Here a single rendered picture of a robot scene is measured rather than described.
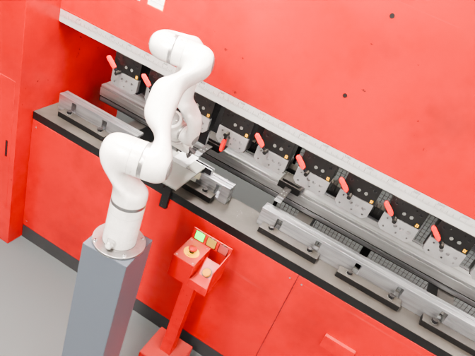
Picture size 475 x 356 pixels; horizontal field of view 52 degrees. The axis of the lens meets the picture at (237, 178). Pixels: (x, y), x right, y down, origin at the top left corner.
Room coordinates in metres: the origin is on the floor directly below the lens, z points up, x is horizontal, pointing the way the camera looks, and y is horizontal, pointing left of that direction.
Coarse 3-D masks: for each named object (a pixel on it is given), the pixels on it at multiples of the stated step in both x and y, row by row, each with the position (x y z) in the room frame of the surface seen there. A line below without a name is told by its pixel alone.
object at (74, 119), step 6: (60, 114) 2.14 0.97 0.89; (66, 114) 2.14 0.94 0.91; (72, 114) 2.16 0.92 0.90; (66, 120) 2.12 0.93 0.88; (72, 120) 2.11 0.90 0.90; (78, 120) 2.13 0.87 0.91; (84, 120) 2.15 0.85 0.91; (78, 126) 2.10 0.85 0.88; (84, 126) 2.09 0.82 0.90; (90, 126) 2.11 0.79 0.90; (96, 126) 2.13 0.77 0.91; (90, 132) 2.08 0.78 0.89; (96, 132) 2.08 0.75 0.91; (102, 132) 2.10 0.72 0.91; (102, 138) 2.06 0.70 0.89
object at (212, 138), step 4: (212, 132) 2.28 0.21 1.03; (212, 136) 2.23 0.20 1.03; (208, 140) 2.20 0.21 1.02; (212, 140) 2.20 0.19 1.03; (216, 140) 2.21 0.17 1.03; (208, 144) 2.19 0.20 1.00; (212, 144) 2.19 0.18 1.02; (216, 144) 2.19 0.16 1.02; (220, 144) 2.19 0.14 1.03; (200, 148) 2.12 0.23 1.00; (204, 148) 2.14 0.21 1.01; (208, 148) 2.15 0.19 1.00; (212, 148) 2.19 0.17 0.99; (216, 148) 2.18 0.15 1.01; (224, 148) 2.24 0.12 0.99; (196, 152) 2.08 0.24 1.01; (200, 152) 2.09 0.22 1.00; (204, 152) 2.11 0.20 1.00; (216, 152) 2.18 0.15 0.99; (220, 152) 2.19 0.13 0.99
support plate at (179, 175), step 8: (176, 152) 2.02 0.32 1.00; (176, 168) 1.88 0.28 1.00; (184, 168) 1.91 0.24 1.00; (192, 168) 1.93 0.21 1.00; (200, 168) 1.96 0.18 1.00; (176, 176) 1.82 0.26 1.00; (184, 176) 1.85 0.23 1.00; (192, 176) 1.87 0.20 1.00; (168, 184) 1.74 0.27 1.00; (176, 184) 1.76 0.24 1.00
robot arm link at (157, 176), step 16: (176, 48) 1.52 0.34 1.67; (192, 48) 1.54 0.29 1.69; (208, 48) 1.57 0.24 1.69; (176, 64) 1.53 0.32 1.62; (192, 64) 1.50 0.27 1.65; (208, 64) 1.52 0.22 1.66; (160, 80) 1.45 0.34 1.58; (176, 80) 1.45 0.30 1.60; (192, 80) 1.49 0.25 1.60; (160, 96) 1.40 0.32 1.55; (176, 96) 1.44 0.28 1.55; (144, 112) 1.39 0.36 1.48; (160, 112) 1.37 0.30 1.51; (160, 128) 1.34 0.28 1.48; (160, 144) 1.30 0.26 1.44; (144, 160) 1.25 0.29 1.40; (160, 160) 1.26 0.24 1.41; (144, 176) 1.24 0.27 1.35; (160, 176) 1.25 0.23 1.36
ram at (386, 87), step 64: (64, 0) 2.21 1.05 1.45; (128, 0) 2.11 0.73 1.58; (192, 0) 2.03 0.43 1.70; (256, 0) 1.96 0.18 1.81; (320, 0) 1.90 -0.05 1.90; (384, 0) 1.84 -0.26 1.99; (448, 0) 1.79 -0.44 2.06; (256, 64) 1.94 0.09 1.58; (320, 64) 1.87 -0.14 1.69; (384, 64) 1.82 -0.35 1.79; (448, 64) 1.76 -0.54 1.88; (320, 128) 1.85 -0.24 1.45; (384, 128) 1.79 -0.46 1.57; (448, 128) 1.73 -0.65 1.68; (448, 192) 1.70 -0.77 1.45
